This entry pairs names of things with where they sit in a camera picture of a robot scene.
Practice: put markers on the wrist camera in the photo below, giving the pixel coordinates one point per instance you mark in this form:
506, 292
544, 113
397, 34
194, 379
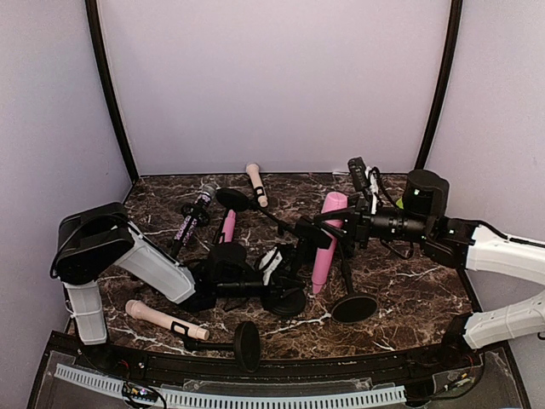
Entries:
269, 263
365, 183

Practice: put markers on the small pink microphone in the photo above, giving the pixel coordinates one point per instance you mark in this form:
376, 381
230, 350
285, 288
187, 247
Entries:
228, 226

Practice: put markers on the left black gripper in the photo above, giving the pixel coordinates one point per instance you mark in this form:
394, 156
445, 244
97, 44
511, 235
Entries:
276, 275

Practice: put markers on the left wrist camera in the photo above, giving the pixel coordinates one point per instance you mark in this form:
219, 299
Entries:
269, 263

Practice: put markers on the black front rail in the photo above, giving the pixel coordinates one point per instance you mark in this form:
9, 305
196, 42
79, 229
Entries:
411, 366

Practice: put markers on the black stand holding beige microphone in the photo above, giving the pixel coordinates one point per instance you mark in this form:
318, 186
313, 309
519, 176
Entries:
233, 199

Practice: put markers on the black round-base desk stand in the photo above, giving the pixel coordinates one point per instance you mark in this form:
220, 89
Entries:
305, 251

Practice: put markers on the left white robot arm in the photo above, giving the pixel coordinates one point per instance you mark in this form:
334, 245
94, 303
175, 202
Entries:
93, 240

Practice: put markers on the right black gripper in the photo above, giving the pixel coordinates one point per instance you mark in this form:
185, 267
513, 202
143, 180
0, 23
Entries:
358, 221

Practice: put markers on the black frame post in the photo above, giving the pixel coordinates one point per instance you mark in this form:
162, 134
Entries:
443, 79
99, 48

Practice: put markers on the left black frame post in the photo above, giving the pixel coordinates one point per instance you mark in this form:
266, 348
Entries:
99, 48

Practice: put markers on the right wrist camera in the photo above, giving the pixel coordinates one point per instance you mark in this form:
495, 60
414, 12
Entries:
365, 183

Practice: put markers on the beige microphone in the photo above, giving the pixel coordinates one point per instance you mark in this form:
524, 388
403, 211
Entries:
140, 311
253, 171

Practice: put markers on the purple glitter microphone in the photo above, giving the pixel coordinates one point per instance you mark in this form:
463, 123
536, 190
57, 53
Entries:
195, 215

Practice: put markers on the black front stand lying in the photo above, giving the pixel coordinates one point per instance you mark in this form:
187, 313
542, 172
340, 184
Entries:
246, 345

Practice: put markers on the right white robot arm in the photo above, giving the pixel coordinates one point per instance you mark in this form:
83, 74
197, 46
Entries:
453, 243

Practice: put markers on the black tripod stand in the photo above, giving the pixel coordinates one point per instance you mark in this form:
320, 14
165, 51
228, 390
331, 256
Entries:
160, 270

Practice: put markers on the black stand with black microphone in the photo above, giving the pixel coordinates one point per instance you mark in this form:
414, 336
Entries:
355, 306

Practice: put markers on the grey cable duct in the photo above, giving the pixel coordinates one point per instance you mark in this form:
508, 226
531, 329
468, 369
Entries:
140, 396

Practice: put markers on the right black frame post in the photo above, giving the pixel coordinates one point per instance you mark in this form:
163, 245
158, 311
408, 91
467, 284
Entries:
443, 79

